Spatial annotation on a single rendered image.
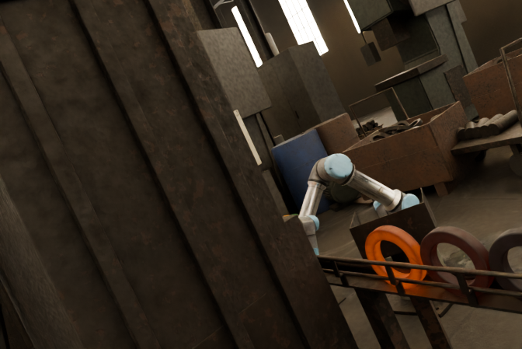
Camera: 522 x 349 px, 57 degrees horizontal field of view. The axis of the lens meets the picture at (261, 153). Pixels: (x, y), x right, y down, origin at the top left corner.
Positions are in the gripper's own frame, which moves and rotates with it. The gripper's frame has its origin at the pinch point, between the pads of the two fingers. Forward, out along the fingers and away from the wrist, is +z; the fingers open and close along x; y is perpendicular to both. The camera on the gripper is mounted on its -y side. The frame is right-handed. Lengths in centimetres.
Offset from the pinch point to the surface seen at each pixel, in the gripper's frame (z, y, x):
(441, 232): 8, -3, 97
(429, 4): -432, 239, -162
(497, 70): -368, 113, -68
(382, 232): 9, -1, 79
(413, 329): -73, -55, 12
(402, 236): 7, -3, 84
